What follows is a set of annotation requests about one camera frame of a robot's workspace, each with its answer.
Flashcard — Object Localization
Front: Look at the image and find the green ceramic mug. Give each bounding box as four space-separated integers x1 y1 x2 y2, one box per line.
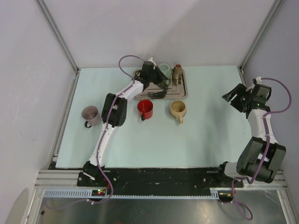
158 63 171 79

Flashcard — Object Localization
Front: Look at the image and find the red ceramic mug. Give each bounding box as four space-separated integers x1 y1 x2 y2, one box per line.
137 99 153 121

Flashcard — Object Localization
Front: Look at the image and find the beige ceramic mug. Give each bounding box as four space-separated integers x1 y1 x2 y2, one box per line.
169 100 187 124

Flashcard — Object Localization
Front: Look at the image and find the mauve ceramic cup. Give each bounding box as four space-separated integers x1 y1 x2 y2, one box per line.
81 105 101 128

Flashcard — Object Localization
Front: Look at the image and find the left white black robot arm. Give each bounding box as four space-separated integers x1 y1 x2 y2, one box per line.
83 57 168 186

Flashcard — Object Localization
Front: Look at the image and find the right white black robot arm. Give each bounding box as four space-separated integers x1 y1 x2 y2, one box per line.
216 83 286 187

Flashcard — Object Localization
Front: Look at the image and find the metal serving tray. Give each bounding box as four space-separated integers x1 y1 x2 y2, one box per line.
134 70 188 100

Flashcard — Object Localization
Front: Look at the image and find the brown ceramic cup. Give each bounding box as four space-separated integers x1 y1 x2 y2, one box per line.
172 64 183 85

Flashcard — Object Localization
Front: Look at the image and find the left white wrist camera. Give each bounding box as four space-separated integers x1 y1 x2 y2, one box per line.
148 57 157 69

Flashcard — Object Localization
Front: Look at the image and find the right aluminium frame post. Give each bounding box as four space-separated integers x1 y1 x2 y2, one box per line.
239 0 285 70

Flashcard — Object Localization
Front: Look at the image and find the aluminium frame post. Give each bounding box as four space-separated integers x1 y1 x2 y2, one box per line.
35 0 79 74
239 0 285 70

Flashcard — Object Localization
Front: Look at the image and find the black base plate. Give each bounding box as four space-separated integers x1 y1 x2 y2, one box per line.
77 168 233 197

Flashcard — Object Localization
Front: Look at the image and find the left aluminium frame post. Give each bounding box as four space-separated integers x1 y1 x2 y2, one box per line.
35 0 79 74

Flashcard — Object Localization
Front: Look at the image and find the grey slotted cable duct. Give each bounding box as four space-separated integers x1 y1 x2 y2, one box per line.
43 188 221 200

